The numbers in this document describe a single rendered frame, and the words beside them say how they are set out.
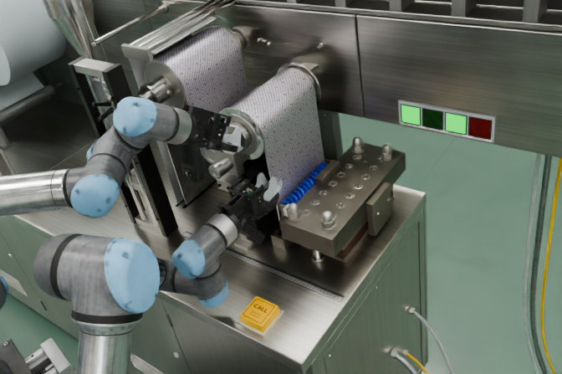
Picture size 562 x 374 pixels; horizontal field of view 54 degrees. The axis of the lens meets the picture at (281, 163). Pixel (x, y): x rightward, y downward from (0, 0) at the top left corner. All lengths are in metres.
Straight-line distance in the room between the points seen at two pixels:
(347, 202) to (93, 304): 0.73
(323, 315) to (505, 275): 1.47
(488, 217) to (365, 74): 1.63
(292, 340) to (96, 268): 0.55
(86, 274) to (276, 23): 0.92
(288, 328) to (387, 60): 0.70
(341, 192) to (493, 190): 1.76
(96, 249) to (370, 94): 0.86
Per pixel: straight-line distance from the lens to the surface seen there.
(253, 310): 1.37
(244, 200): 1.32
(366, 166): 1.57
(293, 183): 1.50
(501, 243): 2.85
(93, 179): 1.04
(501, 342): 2.46
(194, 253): 1.23
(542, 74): 1.33
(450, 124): 1.45
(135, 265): 0.95
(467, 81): 1.39
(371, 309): 1.56
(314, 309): 1.38
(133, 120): 1.08
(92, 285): 0.96
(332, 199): 1.46
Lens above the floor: 1.94
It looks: 34 degrees down
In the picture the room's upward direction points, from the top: 11 degrees counter-clockwise
